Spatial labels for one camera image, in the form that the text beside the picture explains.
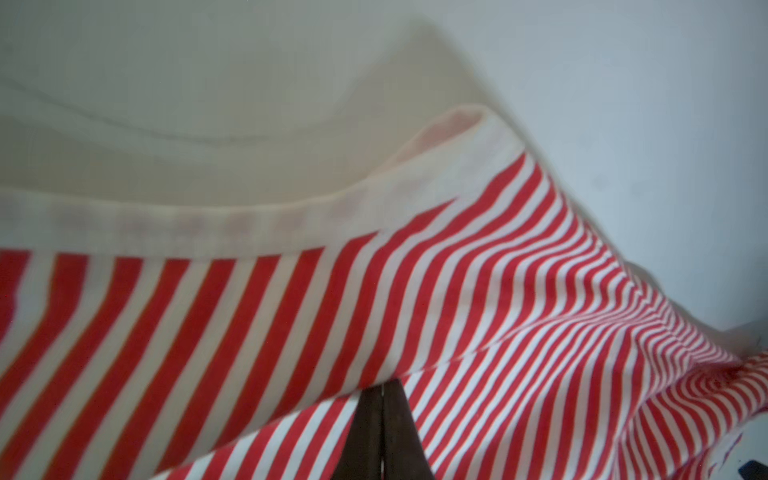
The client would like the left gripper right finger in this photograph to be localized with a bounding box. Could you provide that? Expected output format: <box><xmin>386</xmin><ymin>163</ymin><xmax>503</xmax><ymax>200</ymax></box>
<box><xmin>382</xmin><ymin>380</ymin><xmax>434</xmax><ymax>480</ymax></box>

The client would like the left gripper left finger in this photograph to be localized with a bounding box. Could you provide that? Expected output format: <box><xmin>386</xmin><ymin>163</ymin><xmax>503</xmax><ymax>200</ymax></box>
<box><xmin>331</xmin><ymin>386</ymin><xmax>383</xmax><ymax>480</ymax></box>

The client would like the striped red white tank top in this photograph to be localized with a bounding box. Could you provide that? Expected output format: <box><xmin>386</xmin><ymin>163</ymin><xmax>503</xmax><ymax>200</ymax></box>
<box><xmin>1</xmin><ymin>106</ymin><xmax>767</xmax><ymax>479</ymax></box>

